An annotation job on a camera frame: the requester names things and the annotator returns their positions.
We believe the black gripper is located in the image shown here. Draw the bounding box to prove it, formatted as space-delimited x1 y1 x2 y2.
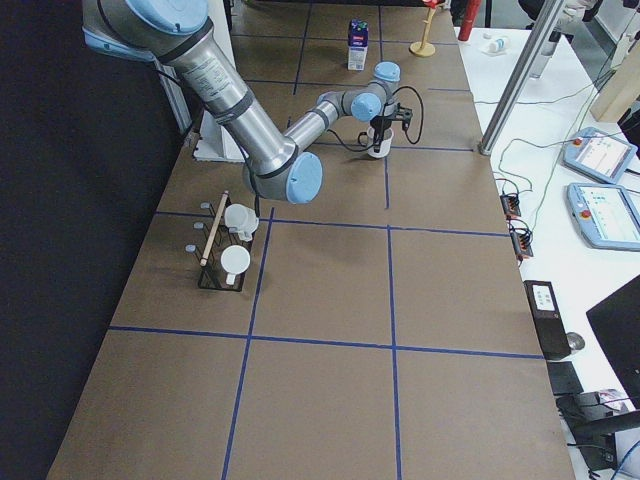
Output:
370 115 394 152

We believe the white smiley mug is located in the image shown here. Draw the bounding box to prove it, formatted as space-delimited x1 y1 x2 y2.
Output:
358 127 394 159

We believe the blue white milk carton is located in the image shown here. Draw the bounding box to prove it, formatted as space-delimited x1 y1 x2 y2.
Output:
347 19 369 71

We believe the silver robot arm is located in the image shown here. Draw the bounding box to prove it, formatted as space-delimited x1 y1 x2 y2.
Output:
82 0 412 204

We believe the wooden mug tree stand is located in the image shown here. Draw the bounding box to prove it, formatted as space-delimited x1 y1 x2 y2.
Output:
409 0 443 58

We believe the small white blue bottle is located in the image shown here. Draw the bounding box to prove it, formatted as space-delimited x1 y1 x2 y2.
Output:
483 36 511 56

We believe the orange relay board far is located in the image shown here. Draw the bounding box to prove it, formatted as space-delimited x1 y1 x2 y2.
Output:
500 192 521 219

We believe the orange relay board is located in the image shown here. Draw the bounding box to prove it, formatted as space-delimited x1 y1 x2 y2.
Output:
509 227 534 261
500 192 521 219

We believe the white mug upper rack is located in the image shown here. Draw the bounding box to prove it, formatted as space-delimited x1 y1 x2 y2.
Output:
224 203 259 242

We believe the white mug rack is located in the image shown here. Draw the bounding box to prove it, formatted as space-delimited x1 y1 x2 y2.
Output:
224 203 259 242
220 245 251 286

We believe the orange relay board near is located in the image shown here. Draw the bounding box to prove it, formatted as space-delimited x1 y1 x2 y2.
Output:
509 227 534 261

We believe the white mug lower rack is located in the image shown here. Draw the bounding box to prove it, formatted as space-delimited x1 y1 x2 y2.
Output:
220 245 251 286

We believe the teach pendant far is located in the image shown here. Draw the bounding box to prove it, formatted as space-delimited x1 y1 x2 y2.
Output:
560 127 638 184

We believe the teach pendant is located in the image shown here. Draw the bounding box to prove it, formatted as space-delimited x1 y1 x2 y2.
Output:
566 183 639 252
560 127 638 184

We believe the teach pendant near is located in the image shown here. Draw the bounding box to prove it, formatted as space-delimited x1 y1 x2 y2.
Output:
566 183 639 252

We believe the wooden board on desk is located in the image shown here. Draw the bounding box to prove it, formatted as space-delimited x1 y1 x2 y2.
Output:
591 33 639 123

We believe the black box with label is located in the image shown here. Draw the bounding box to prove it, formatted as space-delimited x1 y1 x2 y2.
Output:
523 280 571 361

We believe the black monitor corner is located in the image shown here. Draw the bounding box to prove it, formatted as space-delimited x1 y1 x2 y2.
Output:
586 278 639 408

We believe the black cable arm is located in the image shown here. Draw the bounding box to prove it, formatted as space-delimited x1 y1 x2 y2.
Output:
327 85 425 151

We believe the white pedestal column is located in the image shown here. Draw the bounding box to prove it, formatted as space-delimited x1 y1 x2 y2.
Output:
194 110 244 163

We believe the black wire mug rack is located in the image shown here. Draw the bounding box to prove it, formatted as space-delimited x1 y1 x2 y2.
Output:
185 195 253 292

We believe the aluminium frame post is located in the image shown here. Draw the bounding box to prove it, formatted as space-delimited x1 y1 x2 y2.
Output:
478 0 564 156

